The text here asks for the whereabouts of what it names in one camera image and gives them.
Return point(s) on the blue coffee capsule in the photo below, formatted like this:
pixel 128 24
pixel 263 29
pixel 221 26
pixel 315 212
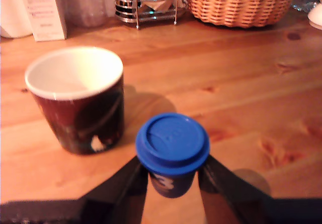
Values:
pixel 172 141

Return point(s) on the dark patterned coffee mug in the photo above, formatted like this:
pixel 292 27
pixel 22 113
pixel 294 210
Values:
pixel 83 123

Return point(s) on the white printed carton box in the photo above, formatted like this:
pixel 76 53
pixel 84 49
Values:
pixel 45 15

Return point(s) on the woven wicker basket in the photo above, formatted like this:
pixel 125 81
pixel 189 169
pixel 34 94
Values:
pixel 241 2

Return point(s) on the white insulated bottle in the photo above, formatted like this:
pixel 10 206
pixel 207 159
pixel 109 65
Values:
pixel 12 12

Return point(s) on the small white round camera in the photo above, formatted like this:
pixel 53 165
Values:
pixel 316 15

